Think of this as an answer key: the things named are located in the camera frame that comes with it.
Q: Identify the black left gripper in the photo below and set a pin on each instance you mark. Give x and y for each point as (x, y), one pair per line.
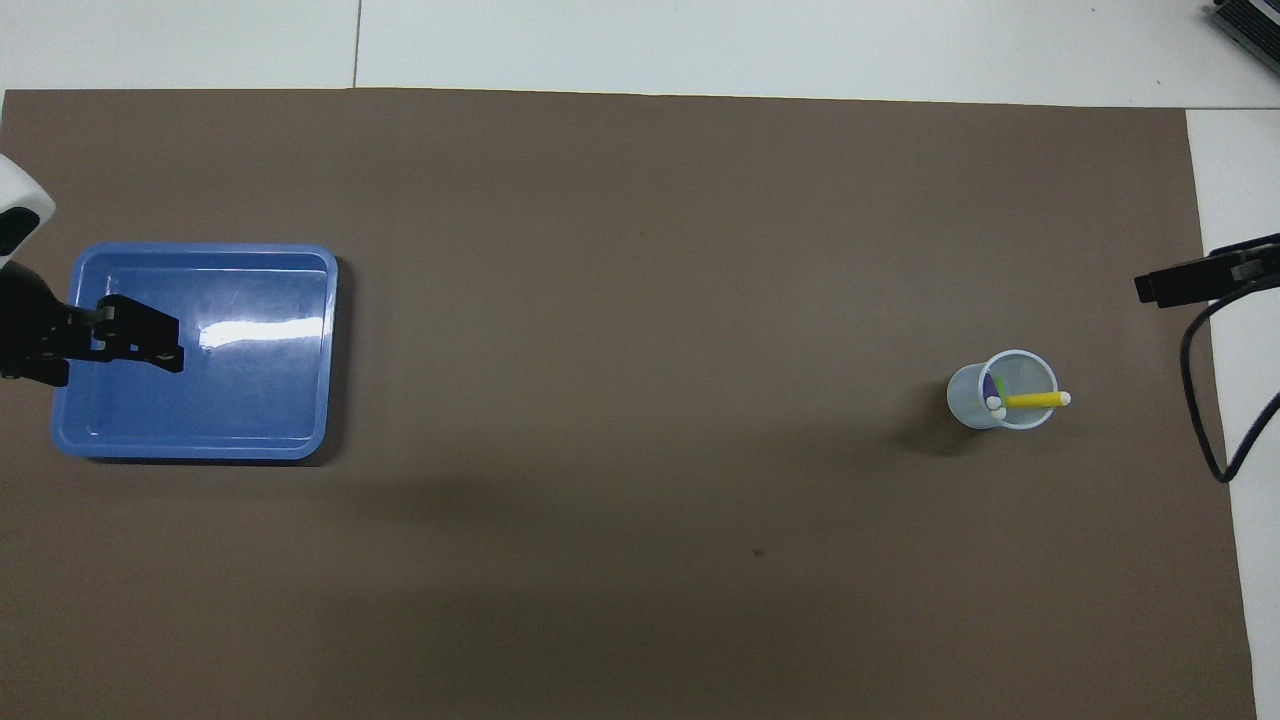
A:
(35, 325)

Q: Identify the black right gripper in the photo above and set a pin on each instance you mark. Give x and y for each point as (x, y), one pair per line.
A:
(1262, 262)

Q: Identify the yellow marker pen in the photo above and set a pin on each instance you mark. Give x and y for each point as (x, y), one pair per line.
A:
(1035, 400)

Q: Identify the green marker pen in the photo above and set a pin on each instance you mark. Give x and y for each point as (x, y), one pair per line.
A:
(999, 392)

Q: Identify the purple marker pen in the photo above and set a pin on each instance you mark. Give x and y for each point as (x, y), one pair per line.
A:
(990, 388)

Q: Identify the blue plastic tray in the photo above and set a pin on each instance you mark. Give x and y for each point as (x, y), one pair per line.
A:
(240, 400)

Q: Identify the translucent plastic cup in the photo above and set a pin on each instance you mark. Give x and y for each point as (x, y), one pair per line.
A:
(1000, 400)

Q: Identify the grey ribbed device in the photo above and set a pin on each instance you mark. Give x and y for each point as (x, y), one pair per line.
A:
(1255, 25)

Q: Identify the brown table mat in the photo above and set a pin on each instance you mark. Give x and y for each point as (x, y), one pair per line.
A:
(640, 300)

